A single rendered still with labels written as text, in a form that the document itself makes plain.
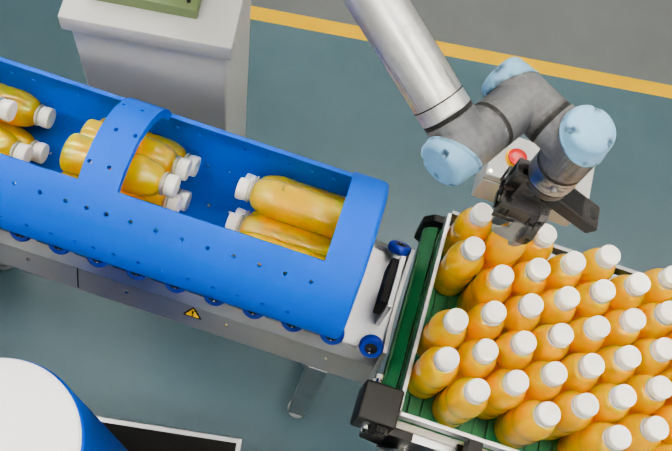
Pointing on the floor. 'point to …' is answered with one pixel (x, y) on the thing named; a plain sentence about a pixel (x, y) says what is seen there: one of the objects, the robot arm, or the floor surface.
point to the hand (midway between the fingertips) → (518, 230)
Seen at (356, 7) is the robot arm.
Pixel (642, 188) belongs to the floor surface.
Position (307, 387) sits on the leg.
